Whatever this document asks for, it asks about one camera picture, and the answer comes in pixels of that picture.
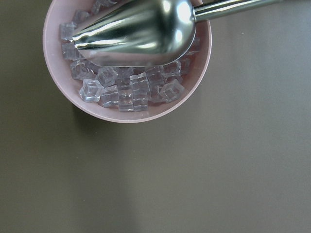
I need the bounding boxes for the clear ice cubes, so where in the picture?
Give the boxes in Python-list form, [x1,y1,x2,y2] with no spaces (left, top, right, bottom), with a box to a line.
[59,0,200,112]

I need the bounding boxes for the pink bowl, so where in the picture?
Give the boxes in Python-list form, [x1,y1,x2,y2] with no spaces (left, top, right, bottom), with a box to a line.
[43,0,212,123]

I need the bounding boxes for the steel ice scoop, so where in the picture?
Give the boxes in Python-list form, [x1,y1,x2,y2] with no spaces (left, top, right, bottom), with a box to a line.
[71,0,290,68]

